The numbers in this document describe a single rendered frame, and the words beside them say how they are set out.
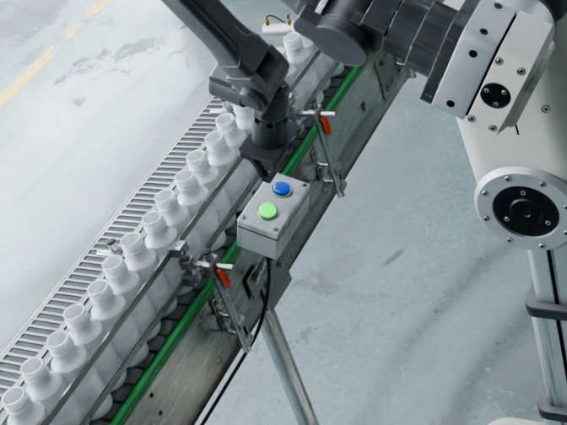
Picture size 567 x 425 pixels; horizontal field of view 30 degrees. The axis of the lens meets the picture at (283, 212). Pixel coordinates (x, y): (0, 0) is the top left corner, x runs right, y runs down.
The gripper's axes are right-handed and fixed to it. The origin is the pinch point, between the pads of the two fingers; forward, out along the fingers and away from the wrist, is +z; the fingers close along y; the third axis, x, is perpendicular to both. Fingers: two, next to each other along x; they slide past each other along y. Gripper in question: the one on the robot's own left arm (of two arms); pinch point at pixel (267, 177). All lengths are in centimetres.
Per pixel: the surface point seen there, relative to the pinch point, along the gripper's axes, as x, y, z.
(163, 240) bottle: -14.0, 11.5, 11.5
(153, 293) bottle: -12.5, 18.2, 17.7
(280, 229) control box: 4.2, 2.9, 8.0
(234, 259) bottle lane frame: -5.8, 0.2, 23.8
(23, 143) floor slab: -184, -153, 196
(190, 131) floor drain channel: -108, -167, 168
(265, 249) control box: 2.1, 4.2, 12.8
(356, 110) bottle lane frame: -4, -57, 30
